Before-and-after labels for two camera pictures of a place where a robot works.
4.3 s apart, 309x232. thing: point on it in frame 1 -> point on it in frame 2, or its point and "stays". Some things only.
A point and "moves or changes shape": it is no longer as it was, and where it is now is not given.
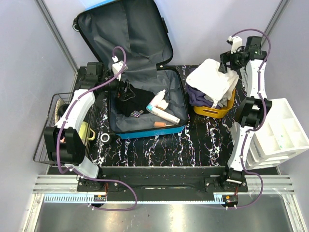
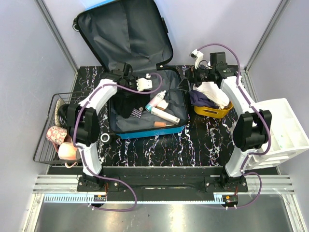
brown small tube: [161, 124] stays
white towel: [217, 86] moves or changes shape
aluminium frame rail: [273, 184] stays
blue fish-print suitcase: [133, 38] stays
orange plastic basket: [214, 112] stays
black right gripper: [227, 57] -> [184, 85]
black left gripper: [126, 91] -> [134, 80]
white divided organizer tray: [281, 136] stays
